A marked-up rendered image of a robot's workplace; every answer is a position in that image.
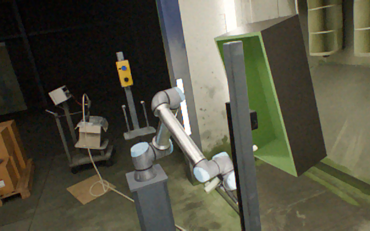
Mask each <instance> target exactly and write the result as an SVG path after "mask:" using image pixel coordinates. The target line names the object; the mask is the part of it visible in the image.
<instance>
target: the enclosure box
mask: <svg viewBox="0 0 370 231"><path fill-rule="evenodd" d="M214 40H215V44H216V48H217V50H218V54H219V56H220V59H221V64H222V66H223V70H224V74H225V76H226V67H225V61H224V52H223V44H224V43H231V42H242V44H243V56H244V62H245V74H246V86H247V93H248V105H249V109H250V110H253V111H256V112H257V120H258V129H256V130H252V131H251V135H252V142H253V147H254V145H256V147H257V150H256V151H254V156H255V157H257V158H259V159H261V160H263V161H265V162H267V163H269V164H271V165H273V166H276V167H277V168H279V169H281V170H283V171H285V172H287V173H289V174H291V175H293V176H295V177H299V176H301V175H302V174H303V173H305V172H306V171H307V170H309V169H310V168H311V167H312V166H313V165H315V164H316V163H318V162H319V161H321V160H322V159H324V158H325V157H326V156H327V152H326V148H325V142H324V136H323V132H322V127H321V122H320V117H319V114H318V111H317V105H316V99H315V95H314V89H313V84H312V79H311V74H310V70H309V65H308V58H307V55H306V49H305V43H304V39H303V33H302V28H301V24H300V19H299V18H298V14H293V15H288V16H281V17H278V18H274V19H271V20H265V21H259V22H255V23H249V24H244V25H243V26H240V27H238V28H236V29H233V30H231V31H228V32H226V33H224V34H221V35H219V36H217V37H215V38H214ZM226 79H227V78H226Z"/></svg>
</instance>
